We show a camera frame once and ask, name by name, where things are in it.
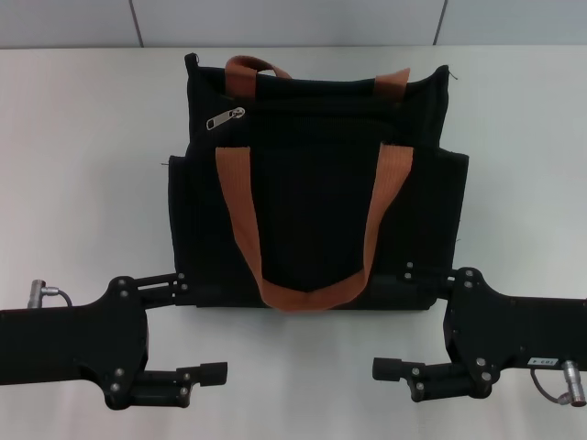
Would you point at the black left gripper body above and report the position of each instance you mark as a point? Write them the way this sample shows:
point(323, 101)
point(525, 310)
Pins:
point(69, 339)

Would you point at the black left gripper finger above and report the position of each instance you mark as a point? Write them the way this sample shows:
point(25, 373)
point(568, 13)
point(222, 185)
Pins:
point(158, 284)
point(183, 380)

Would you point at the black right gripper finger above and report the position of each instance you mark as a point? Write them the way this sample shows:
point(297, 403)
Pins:
point(431, 277)
point(413, 376)

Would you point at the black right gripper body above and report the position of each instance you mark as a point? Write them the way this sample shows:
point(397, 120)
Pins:
point(518, 330)

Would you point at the silver zipper pull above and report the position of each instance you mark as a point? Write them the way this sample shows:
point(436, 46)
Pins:
point(224, 119)

